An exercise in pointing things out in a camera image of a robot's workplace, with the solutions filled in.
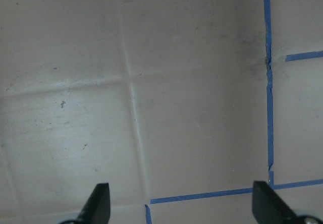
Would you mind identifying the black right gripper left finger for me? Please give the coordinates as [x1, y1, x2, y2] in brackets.
[76, 183, 111, 224]

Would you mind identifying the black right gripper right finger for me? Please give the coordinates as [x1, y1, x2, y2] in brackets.
[252, 181, 303, 224]

